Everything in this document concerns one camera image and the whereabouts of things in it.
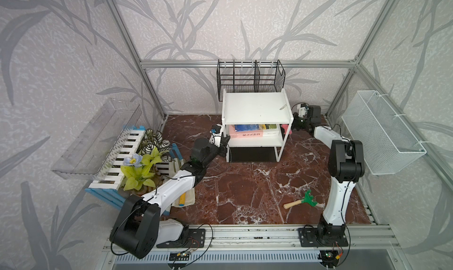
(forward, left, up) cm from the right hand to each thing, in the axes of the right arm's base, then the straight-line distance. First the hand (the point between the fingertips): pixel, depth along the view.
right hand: (282, 116), depth 100 cm
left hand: (-20, +30, +8) cm, 37 cm away
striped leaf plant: (-24, +63, +11) cm, 69 cm away
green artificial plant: (-37, +66, +9) cm, 76 cm away
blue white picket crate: (-45, +71, +14) cm, 86 cm away
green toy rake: (-42, -8, -15) cm, 45 cm away
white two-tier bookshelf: (-21, +18, +20) cm, 34 cm away
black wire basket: (+19, +18, +16) cm, 31 cm away
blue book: (-15, +22, +8) cm, 27 cm away
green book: (-14, +8, +8) cm, 18 cm away
